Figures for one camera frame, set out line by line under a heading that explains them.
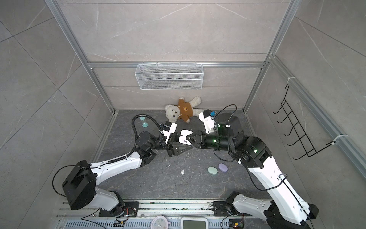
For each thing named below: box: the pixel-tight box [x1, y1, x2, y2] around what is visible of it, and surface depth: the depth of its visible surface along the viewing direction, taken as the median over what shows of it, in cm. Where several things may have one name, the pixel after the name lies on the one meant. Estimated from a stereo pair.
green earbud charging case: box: [207, 166, 219, 176], surface depth 87 cm
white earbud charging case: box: [178, 129, 194, 146], surface depth 58 cm
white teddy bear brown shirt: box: [164, 96, 204, 124], surface depth 113 cm
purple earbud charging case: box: [218, 163, 229, 173], surface depth 88 cm
